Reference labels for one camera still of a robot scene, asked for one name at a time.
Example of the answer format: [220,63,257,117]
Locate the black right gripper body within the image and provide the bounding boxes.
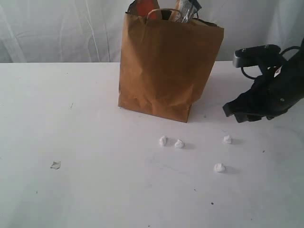
[250,64,299,120]

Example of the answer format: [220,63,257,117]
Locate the brown paper shopping bag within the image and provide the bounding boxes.
[118,12,224,123]

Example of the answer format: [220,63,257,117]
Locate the long noodle package dark ends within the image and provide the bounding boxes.
[169,0,202,23]

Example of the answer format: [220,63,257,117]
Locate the kraft stand-up coffee pouch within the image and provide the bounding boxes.
[126,0,162,20]

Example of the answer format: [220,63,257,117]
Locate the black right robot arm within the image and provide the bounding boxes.
[223,45,304,123]

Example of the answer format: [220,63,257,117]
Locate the small white putty blob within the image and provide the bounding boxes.
[174,139,185,149]
[223,135,232,144]
[159,135,167,146]
[214,163,226,173]

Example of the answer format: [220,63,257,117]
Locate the small torn plastic scrap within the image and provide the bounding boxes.
[50,161,61,170]

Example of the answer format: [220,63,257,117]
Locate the white backdrop curtain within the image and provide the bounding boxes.
[0,0,304,63]

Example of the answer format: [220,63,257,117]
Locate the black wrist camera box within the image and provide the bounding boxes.
[233,45,284,68]

